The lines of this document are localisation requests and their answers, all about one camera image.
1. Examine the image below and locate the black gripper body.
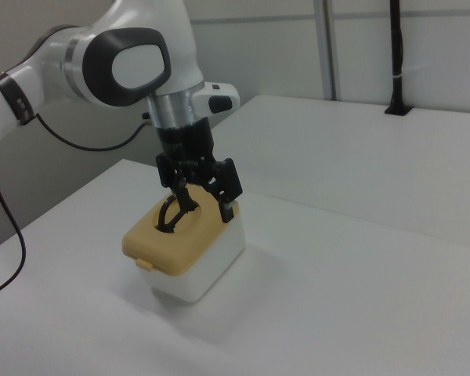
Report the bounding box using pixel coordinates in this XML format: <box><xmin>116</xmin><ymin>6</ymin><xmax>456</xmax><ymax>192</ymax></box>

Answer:
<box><xmin>153</xmin><ymin>117</ymin><xmax>217</xmax><ymax>188</ymax></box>

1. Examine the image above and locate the tan lid with black handle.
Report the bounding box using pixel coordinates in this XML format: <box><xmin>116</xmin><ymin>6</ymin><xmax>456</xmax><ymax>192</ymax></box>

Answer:
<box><xmin>121</xmin><ymin>183</ymin><xmax>242</xmax><ymax>278</ymax></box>

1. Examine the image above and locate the white plastic tool case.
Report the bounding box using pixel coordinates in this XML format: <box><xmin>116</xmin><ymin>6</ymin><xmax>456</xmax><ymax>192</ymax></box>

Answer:
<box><xmin>140</xmin><ymin>211</ymin><xmax>247</xmax><ymax>303</ymax></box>

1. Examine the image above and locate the black pole on clamp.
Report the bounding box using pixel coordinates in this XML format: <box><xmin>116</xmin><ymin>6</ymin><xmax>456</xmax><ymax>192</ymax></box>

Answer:
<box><xmin>383</xmin><ymin>0</ymin><xmax>413</xmax><ymax>117</ymax></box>

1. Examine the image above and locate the grey partition post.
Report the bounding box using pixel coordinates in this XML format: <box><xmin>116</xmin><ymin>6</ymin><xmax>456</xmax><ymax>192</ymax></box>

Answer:
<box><xmin>316</xmin><ymin>0</ymin><xmax>338</xmax><ymax>101</ymax></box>

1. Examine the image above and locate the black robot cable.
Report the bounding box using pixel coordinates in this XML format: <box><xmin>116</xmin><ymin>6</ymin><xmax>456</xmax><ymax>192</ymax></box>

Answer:
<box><xmin>0</xmin><ymin>111</ymin><xmax>152</xmax><ymax>301</ymax></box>

